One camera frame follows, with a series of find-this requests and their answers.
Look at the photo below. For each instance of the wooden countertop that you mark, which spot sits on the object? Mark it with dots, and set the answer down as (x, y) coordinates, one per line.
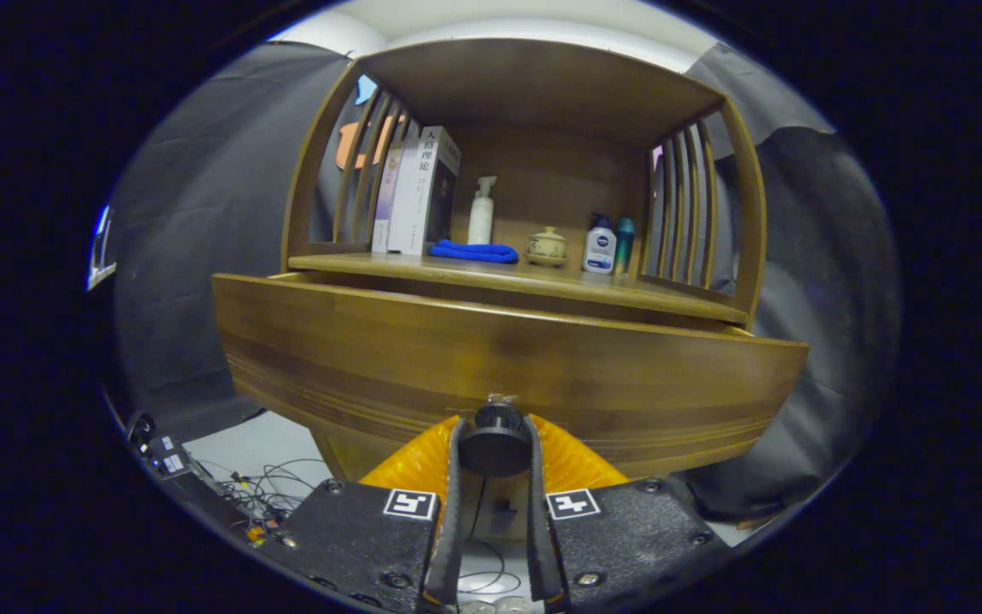
(559, 277)

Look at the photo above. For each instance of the teal bottle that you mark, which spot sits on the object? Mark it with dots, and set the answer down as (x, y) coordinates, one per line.
(625, 247)

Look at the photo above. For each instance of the white lotion bottle blue cap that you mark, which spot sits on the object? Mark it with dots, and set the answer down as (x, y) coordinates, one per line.
(599, 251)

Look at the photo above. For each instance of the blue cloth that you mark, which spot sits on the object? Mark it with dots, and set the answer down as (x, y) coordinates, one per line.
(474, 252)

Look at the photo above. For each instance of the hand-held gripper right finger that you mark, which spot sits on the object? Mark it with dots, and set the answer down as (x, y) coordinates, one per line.
(536, 537)

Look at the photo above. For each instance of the white pump bottle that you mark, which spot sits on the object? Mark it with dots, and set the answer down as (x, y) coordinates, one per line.
(480, 222)

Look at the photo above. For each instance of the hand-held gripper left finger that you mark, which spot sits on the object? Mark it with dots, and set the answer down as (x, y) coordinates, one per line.
(451, 529)

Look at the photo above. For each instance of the black round drawer knob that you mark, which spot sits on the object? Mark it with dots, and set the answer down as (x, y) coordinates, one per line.
(495, 448)

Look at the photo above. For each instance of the black camera device box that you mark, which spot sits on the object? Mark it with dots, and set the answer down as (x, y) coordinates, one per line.
(171, 465)

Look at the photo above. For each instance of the cream lidded tea bowl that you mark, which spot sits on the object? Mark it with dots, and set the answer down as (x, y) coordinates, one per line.
(546, 247)

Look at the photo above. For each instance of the wooden cabinet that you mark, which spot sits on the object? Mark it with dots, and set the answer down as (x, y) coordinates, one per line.
(542, 170)

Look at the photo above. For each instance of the white book with portrait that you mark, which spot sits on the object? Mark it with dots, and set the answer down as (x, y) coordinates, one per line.
(418, 196)

